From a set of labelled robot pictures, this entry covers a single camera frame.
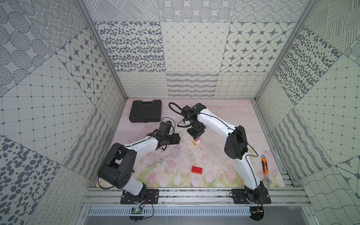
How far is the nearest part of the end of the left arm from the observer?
681 mm

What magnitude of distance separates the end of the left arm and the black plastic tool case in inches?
9.4

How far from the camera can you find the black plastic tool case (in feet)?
3.43
